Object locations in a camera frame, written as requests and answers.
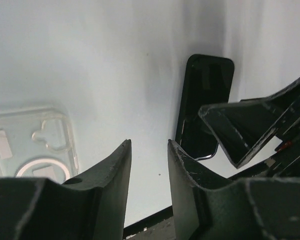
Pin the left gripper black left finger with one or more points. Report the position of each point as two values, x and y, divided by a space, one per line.
89 206

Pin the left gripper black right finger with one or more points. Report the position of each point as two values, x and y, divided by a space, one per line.
207 206

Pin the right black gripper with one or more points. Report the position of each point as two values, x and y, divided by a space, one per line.
243 128

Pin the black smartphone blue edge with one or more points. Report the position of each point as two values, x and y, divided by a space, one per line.
207 80

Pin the clear magsafe phone case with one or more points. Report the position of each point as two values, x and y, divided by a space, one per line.
37 142

